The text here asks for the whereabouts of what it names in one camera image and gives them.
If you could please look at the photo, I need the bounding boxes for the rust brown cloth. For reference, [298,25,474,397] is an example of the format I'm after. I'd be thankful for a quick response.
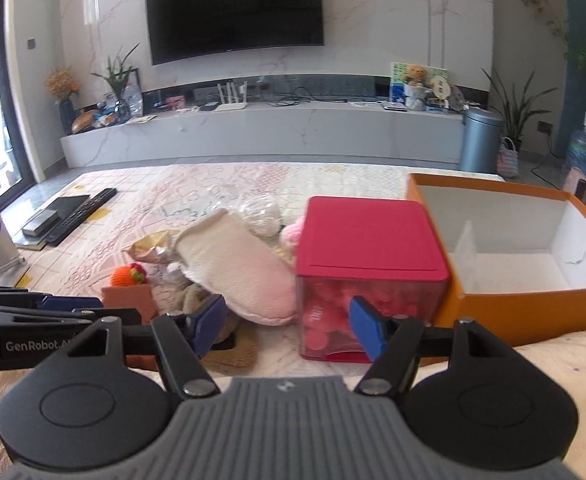
[100,284,160,368]

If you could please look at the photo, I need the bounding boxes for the pink knitted toy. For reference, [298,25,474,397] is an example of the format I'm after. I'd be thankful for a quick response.
[279,216,309,262]

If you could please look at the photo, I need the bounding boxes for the foil snack packet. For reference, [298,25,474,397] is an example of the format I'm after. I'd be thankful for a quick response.
[122,230,181,267]

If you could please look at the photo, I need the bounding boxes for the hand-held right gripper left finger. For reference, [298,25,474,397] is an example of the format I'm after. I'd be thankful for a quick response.
[66,294,228,401]

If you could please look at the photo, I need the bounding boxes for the white marble television console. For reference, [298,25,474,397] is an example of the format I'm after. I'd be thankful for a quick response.
[60,74,466,170]

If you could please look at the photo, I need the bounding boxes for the grey metal trash can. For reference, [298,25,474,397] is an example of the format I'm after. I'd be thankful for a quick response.
[459,108,504,175]

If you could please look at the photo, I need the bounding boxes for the black tablet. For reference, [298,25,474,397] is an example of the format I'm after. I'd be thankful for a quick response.
[33,195,91,237]

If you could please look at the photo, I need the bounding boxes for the dried flowers in vase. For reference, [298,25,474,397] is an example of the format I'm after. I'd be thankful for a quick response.
[44,66,81,136]

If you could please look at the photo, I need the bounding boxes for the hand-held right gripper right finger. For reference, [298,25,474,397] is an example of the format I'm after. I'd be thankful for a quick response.
[349,296,511,400]

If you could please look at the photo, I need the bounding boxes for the hanging vine plant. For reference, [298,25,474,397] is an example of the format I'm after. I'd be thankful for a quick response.
[503,0,571,56]

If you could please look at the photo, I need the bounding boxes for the black television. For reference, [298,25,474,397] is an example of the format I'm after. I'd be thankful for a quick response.
[144,0,324,66]

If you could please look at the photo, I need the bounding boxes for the clear plastic bottle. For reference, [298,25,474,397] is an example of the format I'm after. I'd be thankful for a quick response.
[123,82,144,117]

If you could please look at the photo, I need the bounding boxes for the black remote control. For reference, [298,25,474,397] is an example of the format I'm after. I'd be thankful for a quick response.
[44,188,117,247]

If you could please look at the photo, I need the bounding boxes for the orange cardboard box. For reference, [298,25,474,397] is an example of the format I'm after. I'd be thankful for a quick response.
[405,172,586,346]

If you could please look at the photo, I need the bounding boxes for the green plant in vase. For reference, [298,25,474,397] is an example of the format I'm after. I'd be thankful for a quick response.
[92,44,141,123]

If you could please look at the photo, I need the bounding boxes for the orange knitted toy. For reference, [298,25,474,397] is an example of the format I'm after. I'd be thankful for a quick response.
[110,262,150,289]

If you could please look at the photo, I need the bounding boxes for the tall leafy floor plant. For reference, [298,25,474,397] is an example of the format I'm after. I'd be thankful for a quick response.
[480,67,556,142]

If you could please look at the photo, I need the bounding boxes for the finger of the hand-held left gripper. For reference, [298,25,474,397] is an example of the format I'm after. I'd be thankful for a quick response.
[73,307,141,329]
[36,294,105,312]

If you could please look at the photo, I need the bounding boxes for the white and pink mitten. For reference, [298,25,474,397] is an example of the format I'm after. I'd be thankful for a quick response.
[172,208,299,326]

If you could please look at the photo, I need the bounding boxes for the white router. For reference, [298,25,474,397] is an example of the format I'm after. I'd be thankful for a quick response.
[214,80,250,112]

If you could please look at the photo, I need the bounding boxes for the patterned quilt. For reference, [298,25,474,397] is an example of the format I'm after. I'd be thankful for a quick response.
[0,162,586,480]

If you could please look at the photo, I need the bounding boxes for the brown teddy bear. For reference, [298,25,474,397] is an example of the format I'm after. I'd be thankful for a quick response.
[404,64,431,110]

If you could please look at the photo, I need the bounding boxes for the pink stool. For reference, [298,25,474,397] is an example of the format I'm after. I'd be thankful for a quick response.
[563,167,586,198]

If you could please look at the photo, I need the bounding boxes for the grey flat box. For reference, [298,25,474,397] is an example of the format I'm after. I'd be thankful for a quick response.
[22,210,59,238]

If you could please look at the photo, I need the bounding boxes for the white fluffy plush toy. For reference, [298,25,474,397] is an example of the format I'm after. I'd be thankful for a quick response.
[233,195,286,238]

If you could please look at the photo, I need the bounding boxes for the woven pastel basket bag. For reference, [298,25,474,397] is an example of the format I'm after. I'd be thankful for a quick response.
[497,137,521,178]

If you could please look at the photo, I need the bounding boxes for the blue water jug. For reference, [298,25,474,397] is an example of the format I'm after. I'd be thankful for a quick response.
[565,112,586,181]

